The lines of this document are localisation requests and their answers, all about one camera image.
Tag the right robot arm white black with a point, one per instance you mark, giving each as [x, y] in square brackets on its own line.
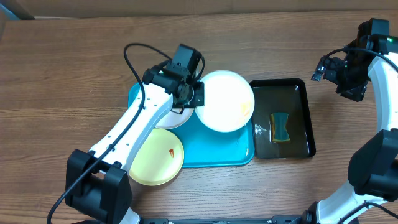
[372, 171]

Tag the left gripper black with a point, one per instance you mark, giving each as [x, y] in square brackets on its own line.
[200, 91]

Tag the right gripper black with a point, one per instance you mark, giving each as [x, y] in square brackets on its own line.
[351, 93]

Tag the pinkish white plate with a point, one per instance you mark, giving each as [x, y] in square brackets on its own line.
[175, 118]

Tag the black tray with water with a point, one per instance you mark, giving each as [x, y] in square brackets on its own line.
[289, 96]

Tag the green yellow sponge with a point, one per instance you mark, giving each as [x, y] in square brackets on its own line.
[279, 131]

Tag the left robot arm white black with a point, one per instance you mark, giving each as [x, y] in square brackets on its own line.
[97, 182]

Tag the blue plastic tray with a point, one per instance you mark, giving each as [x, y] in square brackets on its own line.
[204, 147]

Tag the yellow plate with sauce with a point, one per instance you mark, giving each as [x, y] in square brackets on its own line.
[159, 159]

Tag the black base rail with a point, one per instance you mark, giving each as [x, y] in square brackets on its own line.
[278, 219]

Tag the white plate with sauce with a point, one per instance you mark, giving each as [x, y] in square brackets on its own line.
[229, 101]

